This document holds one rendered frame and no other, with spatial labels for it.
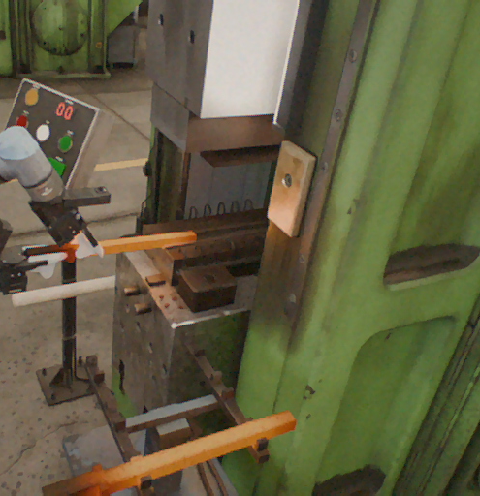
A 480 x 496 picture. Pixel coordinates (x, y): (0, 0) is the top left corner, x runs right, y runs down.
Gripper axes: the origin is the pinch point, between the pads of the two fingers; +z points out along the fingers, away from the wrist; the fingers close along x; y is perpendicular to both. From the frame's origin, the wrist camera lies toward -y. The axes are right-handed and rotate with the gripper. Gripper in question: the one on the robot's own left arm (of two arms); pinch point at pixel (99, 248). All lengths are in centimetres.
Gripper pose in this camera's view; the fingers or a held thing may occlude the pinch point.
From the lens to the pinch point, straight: 140.7
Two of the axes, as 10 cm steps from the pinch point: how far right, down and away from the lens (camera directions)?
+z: 3.6, 6.7, 6.6
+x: 4.3, 5.0, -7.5
